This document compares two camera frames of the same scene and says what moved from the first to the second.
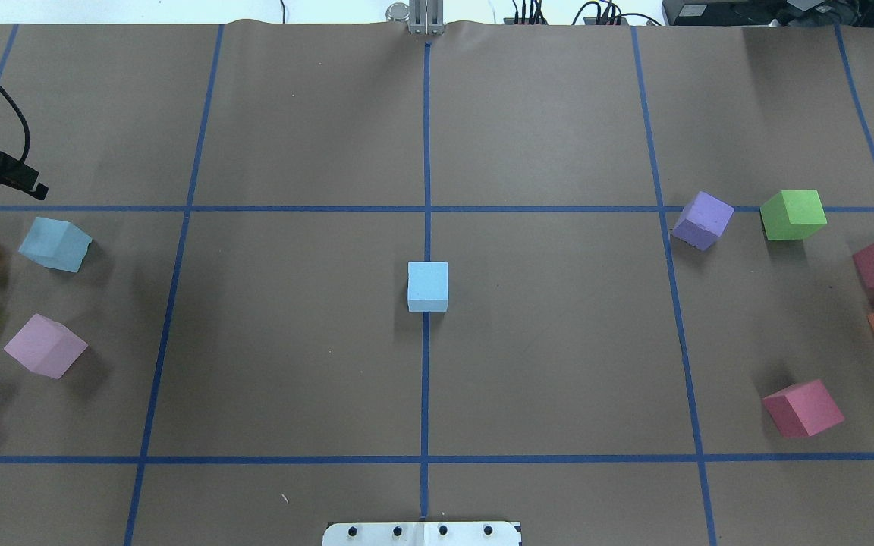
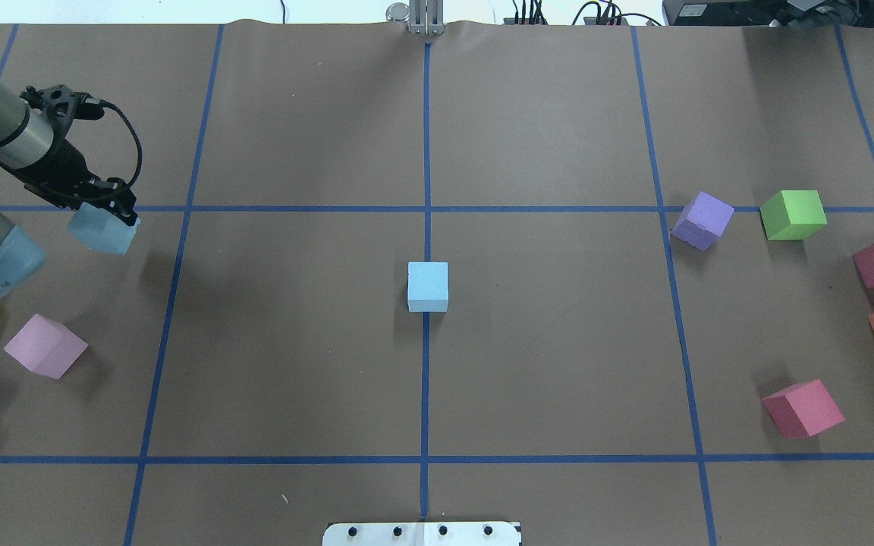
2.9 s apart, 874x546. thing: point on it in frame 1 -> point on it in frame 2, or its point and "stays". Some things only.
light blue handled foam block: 428,286 stays
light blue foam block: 56,244 -> 99,230
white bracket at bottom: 422,534 stays
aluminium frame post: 426,17 stays
